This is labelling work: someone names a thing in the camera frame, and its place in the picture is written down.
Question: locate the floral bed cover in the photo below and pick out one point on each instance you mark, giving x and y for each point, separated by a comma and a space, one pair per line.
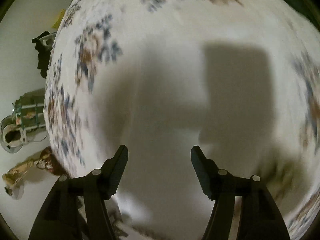
96, 36

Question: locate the teal storage shelf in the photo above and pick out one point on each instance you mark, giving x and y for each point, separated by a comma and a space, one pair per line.
28, 114

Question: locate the red patterned bag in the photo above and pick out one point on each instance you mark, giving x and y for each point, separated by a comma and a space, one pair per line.
47, 161

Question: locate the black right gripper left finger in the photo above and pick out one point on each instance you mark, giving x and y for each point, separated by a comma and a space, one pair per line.
75, 208

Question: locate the yellow box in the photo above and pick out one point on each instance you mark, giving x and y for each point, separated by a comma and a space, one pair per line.
59, 19

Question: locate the white round fan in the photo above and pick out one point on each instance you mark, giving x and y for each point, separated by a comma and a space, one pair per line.
12, 135

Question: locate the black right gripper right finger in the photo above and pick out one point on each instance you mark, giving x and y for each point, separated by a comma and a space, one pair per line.
260, 217

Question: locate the white knit sweater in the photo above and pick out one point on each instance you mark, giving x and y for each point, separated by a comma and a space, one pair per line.
218, 96

